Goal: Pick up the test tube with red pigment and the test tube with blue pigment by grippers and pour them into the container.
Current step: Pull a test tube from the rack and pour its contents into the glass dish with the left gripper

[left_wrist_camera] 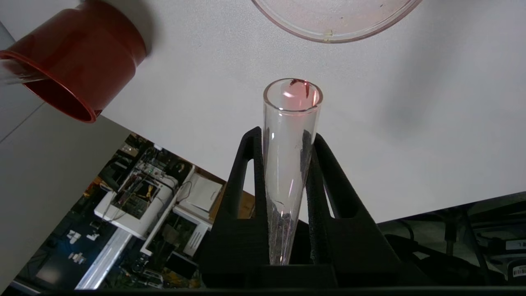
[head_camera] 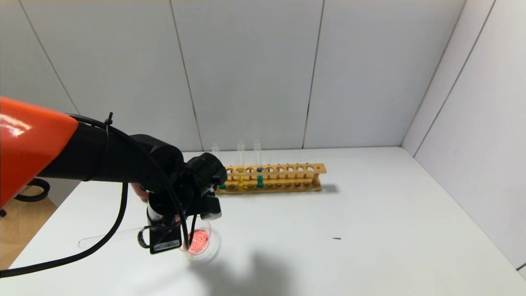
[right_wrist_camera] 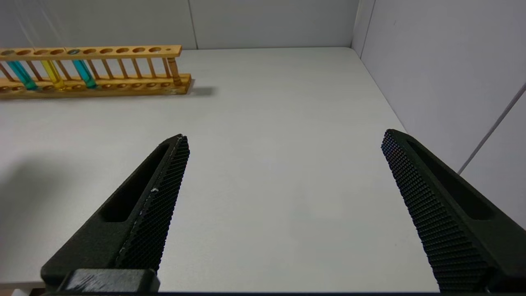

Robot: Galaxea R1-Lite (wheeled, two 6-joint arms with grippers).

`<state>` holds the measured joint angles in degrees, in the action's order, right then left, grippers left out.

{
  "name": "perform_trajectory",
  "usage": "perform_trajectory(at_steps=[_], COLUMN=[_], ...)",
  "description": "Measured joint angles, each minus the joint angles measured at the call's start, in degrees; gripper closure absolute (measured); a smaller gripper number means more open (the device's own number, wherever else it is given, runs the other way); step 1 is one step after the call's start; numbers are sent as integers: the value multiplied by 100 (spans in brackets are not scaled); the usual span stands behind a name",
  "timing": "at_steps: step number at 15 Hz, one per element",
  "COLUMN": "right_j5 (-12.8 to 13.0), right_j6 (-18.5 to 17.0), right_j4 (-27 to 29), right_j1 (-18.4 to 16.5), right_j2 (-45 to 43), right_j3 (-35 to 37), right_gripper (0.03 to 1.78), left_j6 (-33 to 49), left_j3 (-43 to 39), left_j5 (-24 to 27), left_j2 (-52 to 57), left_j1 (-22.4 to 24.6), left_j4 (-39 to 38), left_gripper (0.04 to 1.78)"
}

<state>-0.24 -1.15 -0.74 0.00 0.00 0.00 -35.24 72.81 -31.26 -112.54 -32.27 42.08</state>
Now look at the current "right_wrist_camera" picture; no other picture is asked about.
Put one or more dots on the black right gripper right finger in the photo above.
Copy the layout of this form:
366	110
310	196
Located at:
444	213

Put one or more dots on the wooden test tube rack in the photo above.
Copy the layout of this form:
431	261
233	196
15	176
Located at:
172	50

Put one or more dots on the test tube with blue-green liquid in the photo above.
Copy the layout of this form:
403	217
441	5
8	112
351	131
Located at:
84	74
21	75

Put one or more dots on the test tube with yellow liquid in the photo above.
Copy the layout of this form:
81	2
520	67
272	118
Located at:
52	75

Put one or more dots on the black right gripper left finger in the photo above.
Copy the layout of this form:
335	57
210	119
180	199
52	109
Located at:
135	230

